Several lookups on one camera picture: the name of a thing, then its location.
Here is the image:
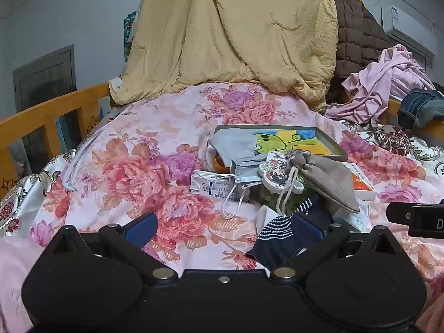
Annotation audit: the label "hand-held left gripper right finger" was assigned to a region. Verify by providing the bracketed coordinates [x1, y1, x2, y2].
[271, 213, 399, 281]

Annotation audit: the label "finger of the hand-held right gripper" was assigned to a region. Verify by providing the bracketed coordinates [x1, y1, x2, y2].
[386, 201, 413, 224]

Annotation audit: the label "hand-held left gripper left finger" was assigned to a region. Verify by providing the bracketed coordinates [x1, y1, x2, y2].
[49, 212, 178, 281]

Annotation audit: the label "grey drawstring pouch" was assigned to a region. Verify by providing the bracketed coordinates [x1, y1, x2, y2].
[277, 149, 361, 216]

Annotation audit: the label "navy striped sock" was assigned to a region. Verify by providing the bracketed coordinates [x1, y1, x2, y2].
[246, 194, 335, 272]

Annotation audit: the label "white sock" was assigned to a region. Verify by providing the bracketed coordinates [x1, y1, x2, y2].
[256, 205, 278, 231]

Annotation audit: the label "cartoon plaster figure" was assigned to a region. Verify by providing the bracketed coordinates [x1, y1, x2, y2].
[261, 152, 306, 198]

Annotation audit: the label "white face mask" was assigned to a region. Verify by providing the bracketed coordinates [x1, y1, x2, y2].
[192, 170, 252, 220]

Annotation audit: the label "orange band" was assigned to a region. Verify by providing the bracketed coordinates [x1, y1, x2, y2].
[211, 151, 231, 174]

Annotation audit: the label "grey tray with frog painting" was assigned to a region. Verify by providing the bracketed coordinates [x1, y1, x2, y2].
[208, 124, 349, 162]

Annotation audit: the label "packaged face mask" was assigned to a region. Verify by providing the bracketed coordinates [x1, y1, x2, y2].
[233, 158, 266, 184]

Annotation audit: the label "grey fabric face mask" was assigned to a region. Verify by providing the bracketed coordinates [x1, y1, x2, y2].
[207, 132, 259, 174]

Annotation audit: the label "orange and white medicine box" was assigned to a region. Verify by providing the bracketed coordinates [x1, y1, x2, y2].
[342, 162, 378, 201]

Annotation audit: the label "star jar of green paper stars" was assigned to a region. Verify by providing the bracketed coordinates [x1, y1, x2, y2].
[255, 180, 313, 216]

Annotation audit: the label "small white milk carton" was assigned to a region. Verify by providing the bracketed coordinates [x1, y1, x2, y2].
[190, 175, 250, 205]

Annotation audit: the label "pink floral bedsheet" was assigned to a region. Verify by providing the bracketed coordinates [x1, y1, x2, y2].
[29, 81, 444, 285]

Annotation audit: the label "blue jeans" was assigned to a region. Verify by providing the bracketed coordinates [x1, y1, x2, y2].
[397, 88, 444, 130]

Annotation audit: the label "pink garment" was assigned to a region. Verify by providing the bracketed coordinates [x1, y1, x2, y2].
[324, 44, 438, 125]

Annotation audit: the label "pink fleece blanket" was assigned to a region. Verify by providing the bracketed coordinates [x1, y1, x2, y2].
[0, 238, 49, 333]

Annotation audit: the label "brown quilted blanket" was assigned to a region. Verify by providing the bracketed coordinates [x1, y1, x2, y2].
[324, 0, 391, 105]

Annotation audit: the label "dark door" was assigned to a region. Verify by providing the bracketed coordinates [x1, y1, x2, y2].
[12, 44, 77, 167]

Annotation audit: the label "white air conditioner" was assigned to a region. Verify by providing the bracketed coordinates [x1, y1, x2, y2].
[380, 5, 436, 58]

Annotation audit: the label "yellow quilt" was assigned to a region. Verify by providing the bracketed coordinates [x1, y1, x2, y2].
[109, 0, 342, 113]

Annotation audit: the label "wooden bed rail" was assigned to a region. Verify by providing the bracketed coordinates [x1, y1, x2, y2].
[385, 97, 444, 146]
[0, 81, 112, 200]

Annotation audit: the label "teal wall poster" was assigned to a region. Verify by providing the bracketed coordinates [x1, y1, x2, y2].
[123, 10, 139, 63]

